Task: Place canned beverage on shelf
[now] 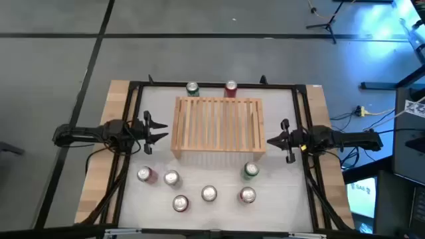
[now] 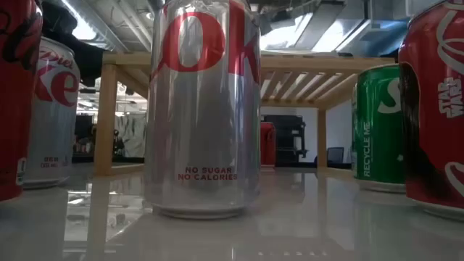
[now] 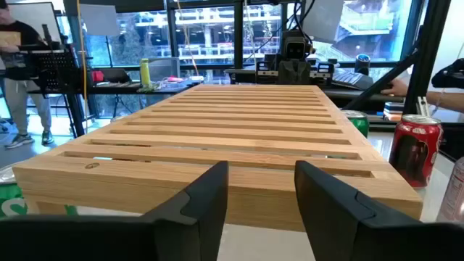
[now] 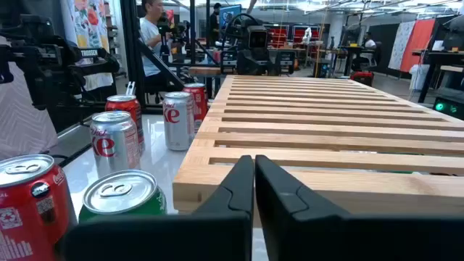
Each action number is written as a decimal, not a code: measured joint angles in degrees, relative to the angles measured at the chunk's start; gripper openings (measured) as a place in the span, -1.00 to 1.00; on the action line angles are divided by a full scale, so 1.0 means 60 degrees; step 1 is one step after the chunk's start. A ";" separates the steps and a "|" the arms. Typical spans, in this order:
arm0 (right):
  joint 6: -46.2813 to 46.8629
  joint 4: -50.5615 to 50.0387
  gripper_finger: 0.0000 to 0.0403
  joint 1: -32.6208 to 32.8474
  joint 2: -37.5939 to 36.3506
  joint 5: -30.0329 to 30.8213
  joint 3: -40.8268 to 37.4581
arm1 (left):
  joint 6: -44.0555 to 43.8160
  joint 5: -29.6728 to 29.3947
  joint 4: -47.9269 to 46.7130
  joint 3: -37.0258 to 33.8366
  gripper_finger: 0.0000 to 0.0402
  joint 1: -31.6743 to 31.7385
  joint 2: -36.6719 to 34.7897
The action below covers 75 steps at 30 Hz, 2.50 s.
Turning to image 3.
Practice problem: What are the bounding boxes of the black perforated stand tray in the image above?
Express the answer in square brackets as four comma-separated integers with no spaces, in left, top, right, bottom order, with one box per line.
[17,43,88,138]

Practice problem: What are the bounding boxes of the green Sprite can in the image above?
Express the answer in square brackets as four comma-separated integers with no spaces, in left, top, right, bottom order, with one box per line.
[342,109,370,138]
[0,165,78,219]

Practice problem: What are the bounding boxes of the yellow hanging cable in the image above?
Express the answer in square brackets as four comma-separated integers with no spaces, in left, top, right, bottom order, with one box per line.
[75,0,89,133]

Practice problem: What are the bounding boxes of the black keyboard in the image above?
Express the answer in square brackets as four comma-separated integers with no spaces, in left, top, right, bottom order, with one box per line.
[331,69,375,91]

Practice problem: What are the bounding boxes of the person's hand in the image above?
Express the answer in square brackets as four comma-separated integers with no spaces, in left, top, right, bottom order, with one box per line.
[380,78,410,97]

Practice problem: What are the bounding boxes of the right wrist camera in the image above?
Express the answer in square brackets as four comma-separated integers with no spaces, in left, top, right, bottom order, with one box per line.
[281,30,312,61]

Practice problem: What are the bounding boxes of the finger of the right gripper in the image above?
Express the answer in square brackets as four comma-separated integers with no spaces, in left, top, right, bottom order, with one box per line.
[316,61,335,80]
[255,60,276,85]

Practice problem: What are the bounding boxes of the black hand-held device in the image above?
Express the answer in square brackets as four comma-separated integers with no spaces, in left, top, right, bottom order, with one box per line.
[431,57,464,90]

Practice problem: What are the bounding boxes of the yellow-green bottle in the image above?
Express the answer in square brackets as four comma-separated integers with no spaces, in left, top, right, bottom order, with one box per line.
[139,57,152,88]

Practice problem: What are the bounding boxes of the silver Diet Coke can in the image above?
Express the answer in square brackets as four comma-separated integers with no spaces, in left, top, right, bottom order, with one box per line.
[436,156,464,223]

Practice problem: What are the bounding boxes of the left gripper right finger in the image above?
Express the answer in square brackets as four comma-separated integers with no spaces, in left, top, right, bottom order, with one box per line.
[294,160,464,261]

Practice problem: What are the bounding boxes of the person's forearm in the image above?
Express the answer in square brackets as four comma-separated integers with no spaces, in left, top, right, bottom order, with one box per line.
[426,89,464,114]

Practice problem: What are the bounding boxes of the white table cover sheet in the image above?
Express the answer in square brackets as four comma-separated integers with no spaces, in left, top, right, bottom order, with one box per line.
[75,130,456,261]

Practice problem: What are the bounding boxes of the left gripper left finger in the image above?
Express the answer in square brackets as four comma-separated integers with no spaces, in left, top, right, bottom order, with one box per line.
[0,161,230,261]

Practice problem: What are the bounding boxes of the wooden slatted shelf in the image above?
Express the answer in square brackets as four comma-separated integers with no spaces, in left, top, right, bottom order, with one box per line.
[12,83,424,233]

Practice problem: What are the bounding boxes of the person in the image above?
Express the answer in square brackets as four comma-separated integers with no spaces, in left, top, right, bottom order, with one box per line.
[0,0,56,150]

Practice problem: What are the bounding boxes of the red Star Wars Coca-Cola can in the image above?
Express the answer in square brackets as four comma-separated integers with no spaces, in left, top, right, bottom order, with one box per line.
[388,114,444,189]

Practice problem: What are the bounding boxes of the stacked books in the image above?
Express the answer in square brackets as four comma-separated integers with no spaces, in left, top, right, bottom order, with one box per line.
[382,101,405,123]

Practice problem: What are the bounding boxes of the black desk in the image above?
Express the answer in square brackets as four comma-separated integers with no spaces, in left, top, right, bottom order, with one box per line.
[27,81,199,96]

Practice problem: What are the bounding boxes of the blue-capped black cylinder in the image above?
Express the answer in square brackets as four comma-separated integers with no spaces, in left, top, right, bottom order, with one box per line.
[354,53,371,76]

